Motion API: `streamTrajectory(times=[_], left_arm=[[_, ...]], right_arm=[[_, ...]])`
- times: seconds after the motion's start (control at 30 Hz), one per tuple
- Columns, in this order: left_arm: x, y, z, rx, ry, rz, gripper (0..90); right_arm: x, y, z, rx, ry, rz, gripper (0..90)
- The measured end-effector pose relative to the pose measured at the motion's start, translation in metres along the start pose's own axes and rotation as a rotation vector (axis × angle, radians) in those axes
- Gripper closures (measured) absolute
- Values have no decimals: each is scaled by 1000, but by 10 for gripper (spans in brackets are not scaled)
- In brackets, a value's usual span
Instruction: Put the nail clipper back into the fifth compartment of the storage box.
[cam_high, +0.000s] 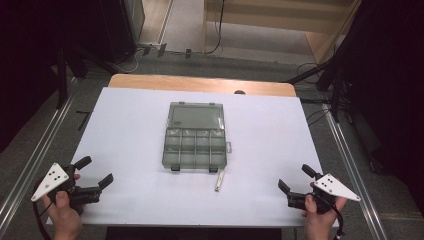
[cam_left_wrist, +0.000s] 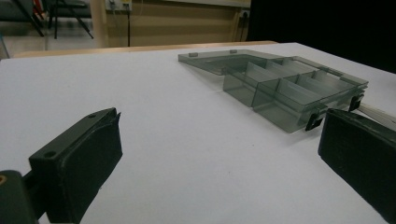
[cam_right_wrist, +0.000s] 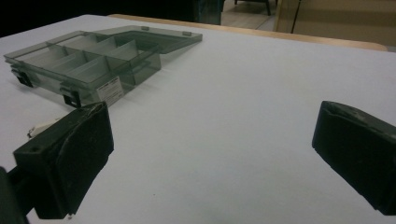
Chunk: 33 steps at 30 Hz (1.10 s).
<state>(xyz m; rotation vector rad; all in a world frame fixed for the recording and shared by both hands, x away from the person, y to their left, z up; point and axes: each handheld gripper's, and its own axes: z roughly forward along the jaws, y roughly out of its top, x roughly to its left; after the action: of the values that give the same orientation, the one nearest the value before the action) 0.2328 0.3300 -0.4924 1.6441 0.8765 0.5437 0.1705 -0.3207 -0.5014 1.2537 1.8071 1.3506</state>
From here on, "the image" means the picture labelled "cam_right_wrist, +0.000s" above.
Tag small white object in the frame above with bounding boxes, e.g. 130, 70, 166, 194
26, 118, 62, 139

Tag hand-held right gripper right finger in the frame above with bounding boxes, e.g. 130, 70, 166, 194
311, 100, 396, 217

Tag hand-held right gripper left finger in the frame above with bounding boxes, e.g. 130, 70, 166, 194
12, 101, 115, 220

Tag clear compartment organizer box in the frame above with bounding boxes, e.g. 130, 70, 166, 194
3, 25, 204, 109

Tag dark curtain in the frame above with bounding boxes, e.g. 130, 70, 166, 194
194, 0, 226, 26

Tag dark chair leg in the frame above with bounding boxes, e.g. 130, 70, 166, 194
233, 0, 278, 17

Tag black cable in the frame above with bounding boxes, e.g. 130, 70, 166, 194
290, 0, 303, 34

